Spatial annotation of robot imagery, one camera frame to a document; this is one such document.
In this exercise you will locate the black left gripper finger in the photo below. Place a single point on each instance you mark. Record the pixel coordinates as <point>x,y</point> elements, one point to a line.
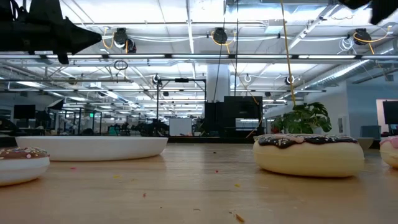
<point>81,39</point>

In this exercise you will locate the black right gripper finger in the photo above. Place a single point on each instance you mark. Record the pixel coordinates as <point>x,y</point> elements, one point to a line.
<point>384,9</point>
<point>354,3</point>

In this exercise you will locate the brown-iced sprinkled white donut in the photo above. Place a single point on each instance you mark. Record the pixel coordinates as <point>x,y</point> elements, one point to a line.
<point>21,168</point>

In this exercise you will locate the pink-iced donut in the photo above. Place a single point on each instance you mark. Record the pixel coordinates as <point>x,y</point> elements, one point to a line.
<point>390,152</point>

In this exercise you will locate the dark chocolate-iced cream donut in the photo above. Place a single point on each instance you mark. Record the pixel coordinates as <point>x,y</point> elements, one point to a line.
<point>308,158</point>

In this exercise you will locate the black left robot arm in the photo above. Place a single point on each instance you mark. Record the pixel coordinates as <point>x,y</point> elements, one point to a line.
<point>43,9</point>

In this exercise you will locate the long ceiling light bar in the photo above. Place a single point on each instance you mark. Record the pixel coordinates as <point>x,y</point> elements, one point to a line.
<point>136,56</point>

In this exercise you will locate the black monitor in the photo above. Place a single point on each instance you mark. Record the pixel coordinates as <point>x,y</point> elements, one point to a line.
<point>391,112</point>
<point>24,111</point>

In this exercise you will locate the white round plate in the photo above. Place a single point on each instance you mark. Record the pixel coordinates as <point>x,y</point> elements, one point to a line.
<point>93,149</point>

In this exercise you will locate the green potted plant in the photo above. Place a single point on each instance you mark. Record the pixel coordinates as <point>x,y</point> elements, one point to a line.
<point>301,119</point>

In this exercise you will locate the white board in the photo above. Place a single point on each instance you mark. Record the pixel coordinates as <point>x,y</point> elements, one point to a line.
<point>180,127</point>

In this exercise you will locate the tan round plate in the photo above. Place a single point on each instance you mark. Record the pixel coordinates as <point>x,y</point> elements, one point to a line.
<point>365,142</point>

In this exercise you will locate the white building column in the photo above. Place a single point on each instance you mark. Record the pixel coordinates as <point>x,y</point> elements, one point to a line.
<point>222,82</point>

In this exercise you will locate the black cabinet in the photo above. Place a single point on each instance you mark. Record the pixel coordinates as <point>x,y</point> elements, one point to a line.
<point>242,107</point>

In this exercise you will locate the silver ceiling duct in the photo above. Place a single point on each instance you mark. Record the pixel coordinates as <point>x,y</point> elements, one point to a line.
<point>339,74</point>

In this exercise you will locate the black gantry frame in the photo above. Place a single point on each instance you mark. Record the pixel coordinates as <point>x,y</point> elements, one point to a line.
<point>182,80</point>

